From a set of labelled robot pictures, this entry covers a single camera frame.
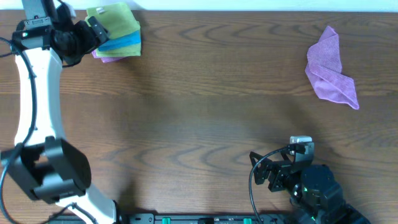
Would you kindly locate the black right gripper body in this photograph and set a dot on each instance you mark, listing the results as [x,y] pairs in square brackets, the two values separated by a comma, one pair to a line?
[283,180]

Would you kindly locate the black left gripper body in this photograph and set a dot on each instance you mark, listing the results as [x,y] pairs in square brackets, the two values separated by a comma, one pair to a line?
[94,32]

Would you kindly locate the light green cloth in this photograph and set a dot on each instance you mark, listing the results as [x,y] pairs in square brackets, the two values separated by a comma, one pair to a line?
[117,18]

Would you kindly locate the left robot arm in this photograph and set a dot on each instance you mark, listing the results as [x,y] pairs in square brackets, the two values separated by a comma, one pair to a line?
[43,163]

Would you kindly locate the purple folded cloth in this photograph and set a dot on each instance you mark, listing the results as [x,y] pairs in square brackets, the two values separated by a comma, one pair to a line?
[106,57]

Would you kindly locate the blue folded cloth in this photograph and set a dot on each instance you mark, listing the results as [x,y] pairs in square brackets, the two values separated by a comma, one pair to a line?
[124,41]

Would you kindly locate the green folded cloth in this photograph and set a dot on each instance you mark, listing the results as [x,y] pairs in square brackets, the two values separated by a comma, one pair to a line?
[131,50]

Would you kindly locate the purple crumpled cloth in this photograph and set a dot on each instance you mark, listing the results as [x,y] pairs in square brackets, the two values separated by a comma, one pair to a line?
[325,71]

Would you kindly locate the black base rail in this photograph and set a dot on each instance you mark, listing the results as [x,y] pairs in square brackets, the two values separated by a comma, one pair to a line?
[150,218]

